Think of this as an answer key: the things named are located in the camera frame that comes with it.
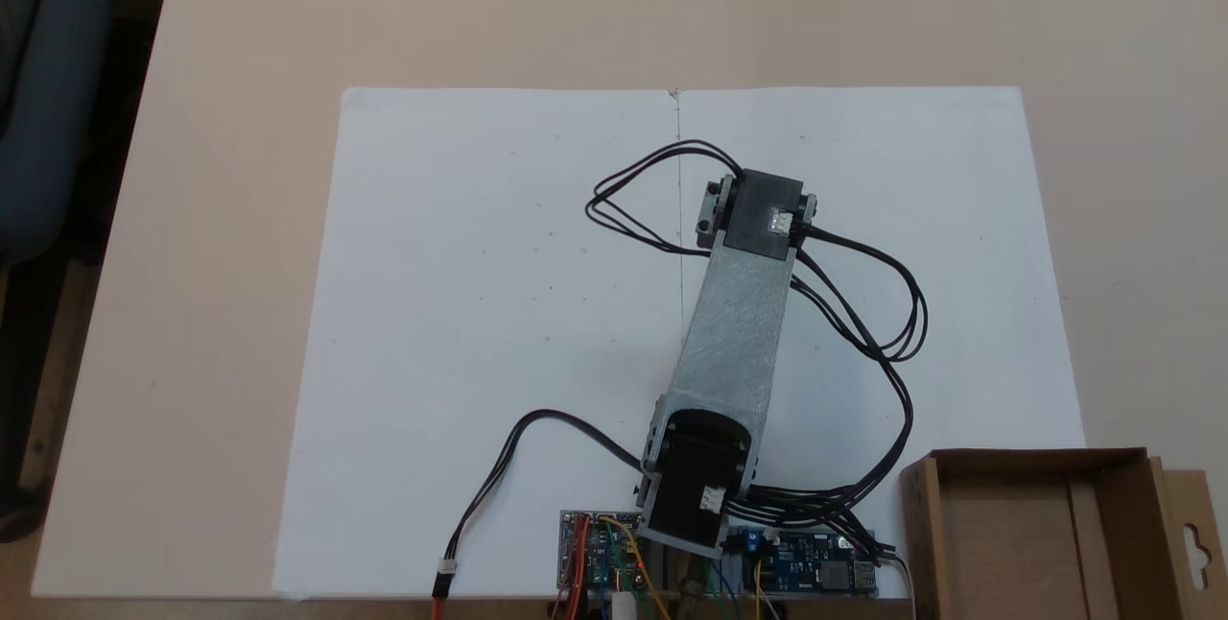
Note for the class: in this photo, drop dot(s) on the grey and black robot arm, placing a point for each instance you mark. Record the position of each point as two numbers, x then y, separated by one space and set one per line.
734 332

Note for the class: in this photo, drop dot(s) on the white paper sheet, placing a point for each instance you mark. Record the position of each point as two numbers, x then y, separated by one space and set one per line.
979 217
432 313

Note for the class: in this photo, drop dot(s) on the motor controller circuit board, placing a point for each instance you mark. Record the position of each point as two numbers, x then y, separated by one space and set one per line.
595 553

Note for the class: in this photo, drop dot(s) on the metal clamp screw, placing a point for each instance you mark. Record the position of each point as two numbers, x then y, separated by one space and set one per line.
691 593

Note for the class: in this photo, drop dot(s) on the blue power converter board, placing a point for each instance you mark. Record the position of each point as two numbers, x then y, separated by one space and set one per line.
815 567

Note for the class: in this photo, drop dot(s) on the brown cardboard box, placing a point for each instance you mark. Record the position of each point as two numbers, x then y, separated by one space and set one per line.
1007 543

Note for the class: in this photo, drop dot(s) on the dark upholstered chair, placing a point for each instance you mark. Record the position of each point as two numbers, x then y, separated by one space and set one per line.
58 73

